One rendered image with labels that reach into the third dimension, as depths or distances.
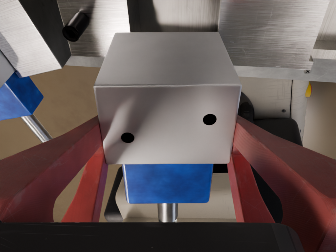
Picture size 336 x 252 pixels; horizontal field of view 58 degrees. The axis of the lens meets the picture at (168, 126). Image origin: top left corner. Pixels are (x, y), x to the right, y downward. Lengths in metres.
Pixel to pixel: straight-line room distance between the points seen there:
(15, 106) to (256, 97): 0.80
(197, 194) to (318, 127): 1.39
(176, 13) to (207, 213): 0.36
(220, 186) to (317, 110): 1.01
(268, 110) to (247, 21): 0.86
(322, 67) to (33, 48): 0.26
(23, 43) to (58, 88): 1.25
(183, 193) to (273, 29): 0.10
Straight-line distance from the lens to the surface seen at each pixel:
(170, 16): 0.21
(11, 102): 0.31
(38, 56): 0.28
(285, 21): 0.19
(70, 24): 0.19
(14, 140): 1.96
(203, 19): 0.21
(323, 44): 0.23
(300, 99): 1.03
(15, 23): 0.27
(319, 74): 0.32
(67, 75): 1.45
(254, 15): 0.18
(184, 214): 0.51
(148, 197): 0.16
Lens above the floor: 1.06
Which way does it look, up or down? 45 degrees down
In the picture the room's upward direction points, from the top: 169 degrees counter-clockwise
